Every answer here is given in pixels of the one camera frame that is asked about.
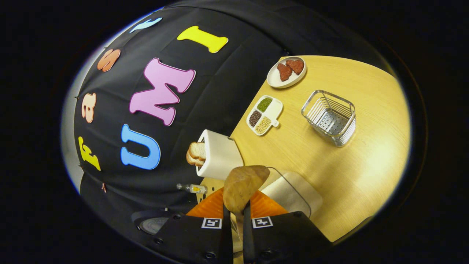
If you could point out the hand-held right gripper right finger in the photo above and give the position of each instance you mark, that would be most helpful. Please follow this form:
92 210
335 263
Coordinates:
285 238

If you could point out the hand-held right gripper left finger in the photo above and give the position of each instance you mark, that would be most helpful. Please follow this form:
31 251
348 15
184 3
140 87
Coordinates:
190 238

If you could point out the dark grey rice cooker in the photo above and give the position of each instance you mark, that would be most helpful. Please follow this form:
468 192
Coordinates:
154 225

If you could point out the clear box of white rice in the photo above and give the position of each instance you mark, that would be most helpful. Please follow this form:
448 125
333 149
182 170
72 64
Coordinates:
293 194

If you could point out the wooden spoon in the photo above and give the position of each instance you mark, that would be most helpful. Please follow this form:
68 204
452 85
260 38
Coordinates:
242 187

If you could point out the small glass bottle yellow label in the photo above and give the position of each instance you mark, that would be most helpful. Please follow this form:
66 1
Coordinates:
192 188

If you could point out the white toaster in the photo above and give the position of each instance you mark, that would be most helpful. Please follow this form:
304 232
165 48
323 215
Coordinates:
220 154

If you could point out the white divided dish of beans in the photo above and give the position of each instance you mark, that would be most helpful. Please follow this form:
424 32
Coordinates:
263 115

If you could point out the black backdrop cloth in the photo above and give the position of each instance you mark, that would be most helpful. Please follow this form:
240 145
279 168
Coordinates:
220 91

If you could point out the white round plate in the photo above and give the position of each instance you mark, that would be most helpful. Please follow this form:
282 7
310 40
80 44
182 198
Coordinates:
274 80

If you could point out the red meat piece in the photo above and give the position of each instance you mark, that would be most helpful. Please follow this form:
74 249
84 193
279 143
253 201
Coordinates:
284 72
296 66

